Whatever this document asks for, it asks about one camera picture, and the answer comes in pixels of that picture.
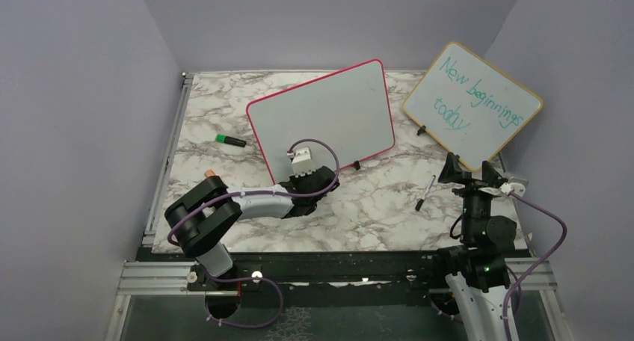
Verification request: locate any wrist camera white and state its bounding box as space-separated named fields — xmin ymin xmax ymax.
xmin=289 ymin=147 xmax=316 ymax=177
xmin=499 ymin=177 xmax=529 ymax=197

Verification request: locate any red framed whiteboard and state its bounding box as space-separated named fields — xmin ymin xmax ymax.
xmin=246 ymin=59 xmax=396 ymax=182

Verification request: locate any yellow framed whiteboard with writing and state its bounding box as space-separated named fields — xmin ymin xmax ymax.
xmin=402 ymin=42 xmax=544 ymax=171

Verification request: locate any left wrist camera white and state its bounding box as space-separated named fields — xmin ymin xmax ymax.
xmin=289 ymin=147 xmax=316 ymax=177

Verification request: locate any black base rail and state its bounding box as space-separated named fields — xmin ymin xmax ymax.
xmin=136 ymin=247 xmax=533 ymax=310

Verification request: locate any green and black highlighter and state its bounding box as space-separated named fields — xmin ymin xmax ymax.
xmin=215 ymin=134 xmax=247 ymax=148

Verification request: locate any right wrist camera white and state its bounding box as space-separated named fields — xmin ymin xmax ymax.
xmin=499 ymin=177 xmax=529 ymax=197

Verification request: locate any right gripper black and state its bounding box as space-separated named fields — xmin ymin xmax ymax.
xmin=438 ymin=151 xmax=502 ymax=242

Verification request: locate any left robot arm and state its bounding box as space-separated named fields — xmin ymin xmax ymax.
xmin=164 ymin=166 xmax=339 ymax=289

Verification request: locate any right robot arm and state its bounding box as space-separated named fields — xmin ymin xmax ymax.
xmin=431 ymin=153 xmax=519 ymax=340

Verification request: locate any white whiteboard marker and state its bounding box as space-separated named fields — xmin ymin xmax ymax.
xmin=420 ymin=174 xmax=437 ymax=200

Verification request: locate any black marker cap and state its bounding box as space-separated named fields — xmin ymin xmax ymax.
xmin=415 ymin=198 xmax=425 ymax=212

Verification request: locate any aluminium frame left rail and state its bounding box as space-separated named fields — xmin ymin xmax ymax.
xmin=141 ymin=72 xmax=195 ymax=248

